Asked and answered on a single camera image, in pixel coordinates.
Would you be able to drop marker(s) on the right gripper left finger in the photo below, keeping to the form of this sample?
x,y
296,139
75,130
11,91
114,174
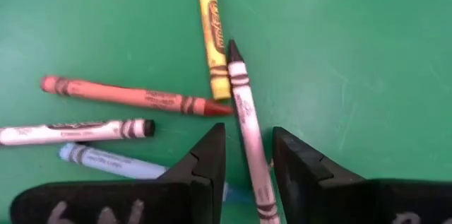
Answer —
x,y
159,199

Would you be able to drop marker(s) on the blue crayon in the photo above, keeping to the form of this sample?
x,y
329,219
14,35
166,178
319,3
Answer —
x,y
113,164

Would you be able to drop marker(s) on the brown crayon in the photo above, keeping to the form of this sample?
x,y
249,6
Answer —
x,y
134,97

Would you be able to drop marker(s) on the black crayon white wrapper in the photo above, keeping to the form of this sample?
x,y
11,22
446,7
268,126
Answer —
x,y
250,139
70,132

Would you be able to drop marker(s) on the yellow crayon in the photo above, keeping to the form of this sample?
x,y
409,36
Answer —
x,y
212,33

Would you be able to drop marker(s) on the green table mat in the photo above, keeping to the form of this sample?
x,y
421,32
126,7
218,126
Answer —
x,y
353,58

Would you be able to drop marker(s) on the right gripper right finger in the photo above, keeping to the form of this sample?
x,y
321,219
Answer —
x,y
335,199

